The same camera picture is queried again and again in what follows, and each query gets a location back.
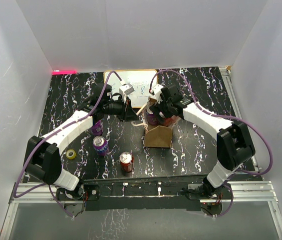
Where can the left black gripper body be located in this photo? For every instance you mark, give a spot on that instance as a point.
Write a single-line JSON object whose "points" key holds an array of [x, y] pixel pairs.
{"points": [[117, 108]]}

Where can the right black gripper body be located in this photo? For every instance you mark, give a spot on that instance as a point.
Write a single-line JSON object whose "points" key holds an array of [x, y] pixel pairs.
{"points": [[165, 109]]}

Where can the purple can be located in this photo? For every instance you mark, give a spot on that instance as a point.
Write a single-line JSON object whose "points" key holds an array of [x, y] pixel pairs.
{"points": [[100, 144], [97, 129], [151, 118]]}

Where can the red cola can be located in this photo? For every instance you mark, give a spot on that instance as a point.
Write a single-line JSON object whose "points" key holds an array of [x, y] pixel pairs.
{"points": [[167, 121], [127, 161]]}

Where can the brown canvas tote bag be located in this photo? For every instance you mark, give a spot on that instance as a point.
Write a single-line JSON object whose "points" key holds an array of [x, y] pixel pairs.
{"points": [[155, 136]]}

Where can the red cola can front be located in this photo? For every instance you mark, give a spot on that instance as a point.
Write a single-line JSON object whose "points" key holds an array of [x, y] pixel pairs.
{"points": [[127, 161]]}

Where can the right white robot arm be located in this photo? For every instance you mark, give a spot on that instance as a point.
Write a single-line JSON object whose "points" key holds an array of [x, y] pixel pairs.
{"points": [[234, 143]]}

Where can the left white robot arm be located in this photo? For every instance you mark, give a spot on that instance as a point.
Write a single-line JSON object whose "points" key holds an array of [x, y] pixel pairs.
{"points": [[43, 154]]}

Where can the pink marker strip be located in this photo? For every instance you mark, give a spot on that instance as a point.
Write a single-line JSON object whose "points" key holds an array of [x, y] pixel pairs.
{"points": [[63, 72]]}

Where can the yellow tape roll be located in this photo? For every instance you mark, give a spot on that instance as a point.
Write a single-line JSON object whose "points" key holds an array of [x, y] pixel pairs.
{"points": [[70, 154]]}

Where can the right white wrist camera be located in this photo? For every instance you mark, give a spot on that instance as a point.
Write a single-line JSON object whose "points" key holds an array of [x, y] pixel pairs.
{"points": [[155, 93]]}

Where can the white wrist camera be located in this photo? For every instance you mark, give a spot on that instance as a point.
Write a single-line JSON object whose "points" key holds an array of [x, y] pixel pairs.
{"points": [[155, 93], [126, 89]]}

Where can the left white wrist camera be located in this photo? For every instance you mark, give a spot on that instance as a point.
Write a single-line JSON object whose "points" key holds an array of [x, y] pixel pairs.
{"points": [[126, 89]]}

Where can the small whiteboard orange frame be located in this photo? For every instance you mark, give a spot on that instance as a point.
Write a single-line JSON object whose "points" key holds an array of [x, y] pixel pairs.
{"points": [[139, 79]]}

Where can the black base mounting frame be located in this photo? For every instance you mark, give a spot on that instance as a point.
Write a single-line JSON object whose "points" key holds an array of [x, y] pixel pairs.
{"points": [[187, 192]]}

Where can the aluminium rail frame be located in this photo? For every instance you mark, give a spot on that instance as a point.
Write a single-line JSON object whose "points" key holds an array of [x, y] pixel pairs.
{"points": [[252, 215]]}

